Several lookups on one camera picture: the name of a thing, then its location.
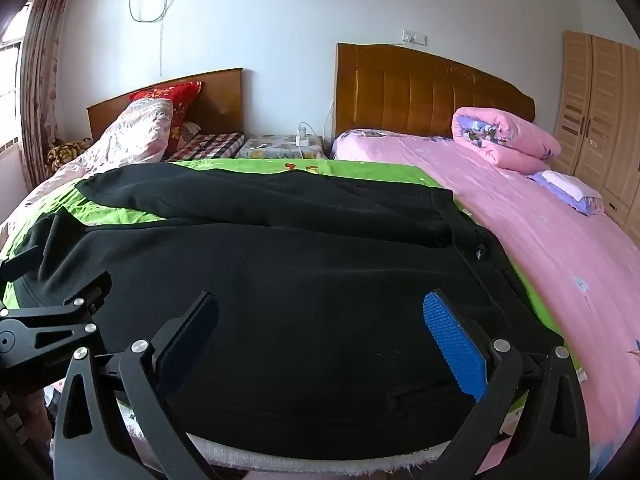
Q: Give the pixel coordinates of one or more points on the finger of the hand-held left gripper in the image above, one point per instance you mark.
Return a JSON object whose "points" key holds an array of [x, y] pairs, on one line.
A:
{"points": [[50, 332], [17, 265]]}

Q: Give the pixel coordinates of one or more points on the leopard print blanket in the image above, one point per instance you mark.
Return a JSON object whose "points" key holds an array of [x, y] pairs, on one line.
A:
{"points": [[65, 155]]}

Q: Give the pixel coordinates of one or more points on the red patterned pillow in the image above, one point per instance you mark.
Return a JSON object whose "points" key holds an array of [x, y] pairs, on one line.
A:
{"points": [[175, 97]]}

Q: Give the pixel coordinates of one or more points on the black pants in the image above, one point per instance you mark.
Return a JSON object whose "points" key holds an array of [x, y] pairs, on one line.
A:
{"points": [[310, 300]]}

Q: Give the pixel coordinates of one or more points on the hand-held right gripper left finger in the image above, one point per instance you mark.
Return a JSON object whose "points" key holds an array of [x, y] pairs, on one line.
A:
{"points": [[187, 330]]}

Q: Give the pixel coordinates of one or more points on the purple pillow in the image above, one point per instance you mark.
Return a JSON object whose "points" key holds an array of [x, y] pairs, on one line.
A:
{"points": [[575, 200]]}

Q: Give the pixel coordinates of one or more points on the large padded wooden headboard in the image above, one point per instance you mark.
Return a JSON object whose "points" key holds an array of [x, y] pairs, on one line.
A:
{"points": [[415, 95]]}

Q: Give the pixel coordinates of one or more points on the light wooden wardrobe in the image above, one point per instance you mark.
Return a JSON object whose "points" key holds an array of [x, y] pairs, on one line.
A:
{"points": [[595, 110]]}

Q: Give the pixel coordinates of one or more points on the small floral pillow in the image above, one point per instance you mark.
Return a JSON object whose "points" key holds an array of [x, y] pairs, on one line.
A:
{"points": [[191, 131]]}

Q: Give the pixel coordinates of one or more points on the folded pink quilt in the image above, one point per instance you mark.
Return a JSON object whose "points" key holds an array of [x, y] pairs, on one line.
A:
{"points": [[510, 142]]}

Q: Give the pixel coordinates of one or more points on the nightstand with floral cover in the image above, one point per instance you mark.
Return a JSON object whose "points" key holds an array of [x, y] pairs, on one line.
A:
{"points": [[275, 147]]}

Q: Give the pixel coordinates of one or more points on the white wall socket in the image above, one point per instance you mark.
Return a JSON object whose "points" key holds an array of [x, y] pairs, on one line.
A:
{"points": [[414, 36]]}

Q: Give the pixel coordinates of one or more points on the pink bed sheet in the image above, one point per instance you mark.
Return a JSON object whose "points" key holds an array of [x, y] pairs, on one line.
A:
{"points": [[545, 260]]}

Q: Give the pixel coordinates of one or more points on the green cartoon printed cloth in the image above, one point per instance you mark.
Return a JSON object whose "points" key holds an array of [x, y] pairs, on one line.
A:
{"points": [[125, 212]]}

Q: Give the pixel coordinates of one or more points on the pink floral curtain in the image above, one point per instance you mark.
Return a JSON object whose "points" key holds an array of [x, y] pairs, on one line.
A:
{"points": [[42, 85]]}

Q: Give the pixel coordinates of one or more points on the barred window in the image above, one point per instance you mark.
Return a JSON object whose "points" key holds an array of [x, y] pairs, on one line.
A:
{"points": [[7, 75]]}

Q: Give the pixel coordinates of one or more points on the white folded towel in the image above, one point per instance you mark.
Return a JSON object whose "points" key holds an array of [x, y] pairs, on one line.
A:
{"points": [[565, 184]]}

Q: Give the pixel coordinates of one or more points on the pink floral quilt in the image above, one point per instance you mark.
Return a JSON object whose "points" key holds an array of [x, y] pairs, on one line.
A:
{"points": [[135, 132]]}

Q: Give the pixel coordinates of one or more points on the plaid bed sheet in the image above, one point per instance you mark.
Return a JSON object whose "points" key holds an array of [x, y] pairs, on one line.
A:
{"points": [[215, 145]]}

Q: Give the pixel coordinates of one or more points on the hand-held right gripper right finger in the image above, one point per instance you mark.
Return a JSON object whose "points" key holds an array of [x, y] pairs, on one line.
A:
{"points": [[455, 345]]}

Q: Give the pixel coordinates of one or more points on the white power strip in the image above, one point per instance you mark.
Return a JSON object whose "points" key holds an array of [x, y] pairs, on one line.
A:
{"points": [[302, 136]]}

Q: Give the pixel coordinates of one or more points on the small plain wooden headboard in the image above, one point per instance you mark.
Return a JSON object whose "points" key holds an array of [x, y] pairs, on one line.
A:
{"points": [[220, 100]]}

